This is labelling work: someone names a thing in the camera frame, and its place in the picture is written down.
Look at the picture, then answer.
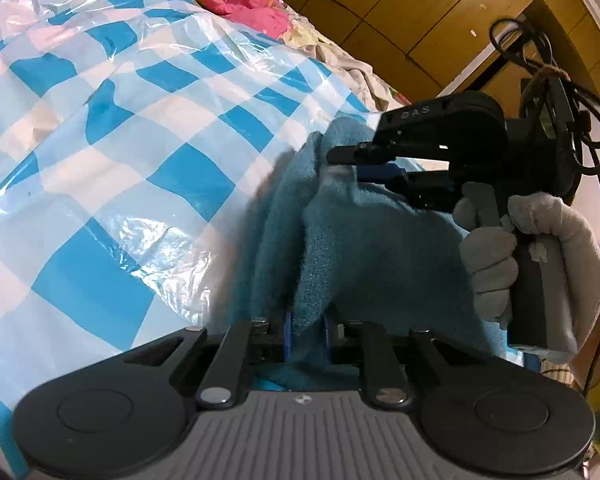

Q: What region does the black cable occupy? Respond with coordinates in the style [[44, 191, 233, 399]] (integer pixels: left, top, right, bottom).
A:
[[488, 17, 600, 396]]

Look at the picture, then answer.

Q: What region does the brown wooden wardrobe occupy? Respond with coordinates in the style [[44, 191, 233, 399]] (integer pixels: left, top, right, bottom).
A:
[[284, 0, 600, 101]]

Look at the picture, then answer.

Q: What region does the teal fleece garment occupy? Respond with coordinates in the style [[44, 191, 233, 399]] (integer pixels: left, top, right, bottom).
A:
[[230, 117, 506, 391]]

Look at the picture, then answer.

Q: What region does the blue white checkered plastic sheet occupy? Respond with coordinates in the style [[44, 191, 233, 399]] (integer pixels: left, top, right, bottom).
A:
[[0, 0, 393, 479]]

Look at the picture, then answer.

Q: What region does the grey gloved right hand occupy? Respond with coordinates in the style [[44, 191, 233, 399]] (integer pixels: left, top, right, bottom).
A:
[[453, 184, 600, 364]]

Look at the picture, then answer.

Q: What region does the white floral bed sheet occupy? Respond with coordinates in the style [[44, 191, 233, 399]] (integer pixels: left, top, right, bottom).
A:
[[278, 1, 410, 112]]

